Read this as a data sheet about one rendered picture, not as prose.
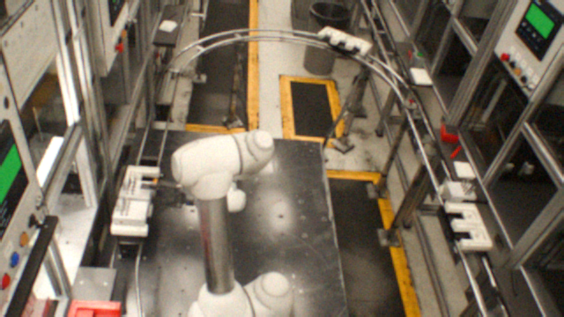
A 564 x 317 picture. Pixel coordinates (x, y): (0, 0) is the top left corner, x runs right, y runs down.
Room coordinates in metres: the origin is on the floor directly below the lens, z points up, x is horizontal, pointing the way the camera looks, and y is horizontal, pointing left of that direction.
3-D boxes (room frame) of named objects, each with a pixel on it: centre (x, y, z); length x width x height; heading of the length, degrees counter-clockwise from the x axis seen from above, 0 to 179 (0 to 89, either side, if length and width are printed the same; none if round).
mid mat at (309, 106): (3.35, -0.23, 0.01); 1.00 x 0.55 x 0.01; 9
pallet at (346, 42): (3.04, -0.33, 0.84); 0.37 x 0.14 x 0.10; 67
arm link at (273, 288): (0.93, -0.07, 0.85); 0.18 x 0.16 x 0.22; 121
